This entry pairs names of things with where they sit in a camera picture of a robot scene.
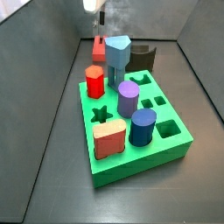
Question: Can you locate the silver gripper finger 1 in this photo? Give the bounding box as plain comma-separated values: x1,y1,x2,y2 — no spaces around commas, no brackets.
99,10,105,36

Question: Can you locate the white gripper body wrist 1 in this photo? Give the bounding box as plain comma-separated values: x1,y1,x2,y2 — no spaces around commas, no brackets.
82,0,106,13

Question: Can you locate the red double-square block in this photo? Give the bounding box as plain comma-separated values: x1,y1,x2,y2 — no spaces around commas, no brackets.
92,35,107,61

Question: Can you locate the green shape sorter board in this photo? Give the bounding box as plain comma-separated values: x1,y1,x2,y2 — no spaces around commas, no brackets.
79,70,193,188

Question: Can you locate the light blue pentagon block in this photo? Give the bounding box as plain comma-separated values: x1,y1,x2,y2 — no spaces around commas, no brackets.
105,35,131,91

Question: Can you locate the black curved holder stand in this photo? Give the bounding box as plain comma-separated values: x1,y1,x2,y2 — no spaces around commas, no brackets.
125,45,157,72

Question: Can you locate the red hexagon block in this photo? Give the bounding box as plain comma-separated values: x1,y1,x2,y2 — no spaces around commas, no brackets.
85,65,104,99

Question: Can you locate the purple cylinder block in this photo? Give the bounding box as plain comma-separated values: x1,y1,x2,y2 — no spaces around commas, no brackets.
117,80,140,118

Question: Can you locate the dark blue cylinder block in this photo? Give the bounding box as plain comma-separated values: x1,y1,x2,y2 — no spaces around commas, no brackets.
129,108,157,147

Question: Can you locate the red rounded rectangular block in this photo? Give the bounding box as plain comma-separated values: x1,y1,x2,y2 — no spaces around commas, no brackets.
93,119,127,160

